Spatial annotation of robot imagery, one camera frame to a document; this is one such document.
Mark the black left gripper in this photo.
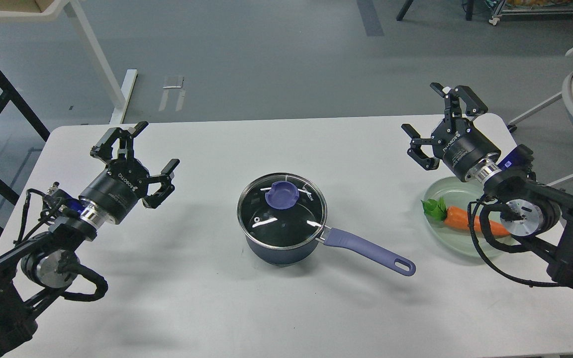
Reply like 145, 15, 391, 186
79, 121, 180, 224

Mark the orange toy carrot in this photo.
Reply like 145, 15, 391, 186
421, 197, 511, 237

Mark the glass lid purple knob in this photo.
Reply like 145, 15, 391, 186
237, 173, 328, 250

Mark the translucent green plate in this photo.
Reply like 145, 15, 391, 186
423, 176, 512, 258

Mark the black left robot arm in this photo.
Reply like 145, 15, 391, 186
0, 121, 180, 357

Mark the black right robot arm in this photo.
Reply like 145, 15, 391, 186
402, 83, 573, 289

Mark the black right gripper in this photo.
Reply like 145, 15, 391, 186
401, 82, 501, 182

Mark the wheeled metal cart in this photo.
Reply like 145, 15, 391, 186
487, 0, 573, 26

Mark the white table frame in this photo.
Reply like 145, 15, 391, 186
0, 0, 138, 124

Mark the dark blue saucepan purple handle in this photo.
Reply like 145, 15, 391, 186
237, 173, 416, 277

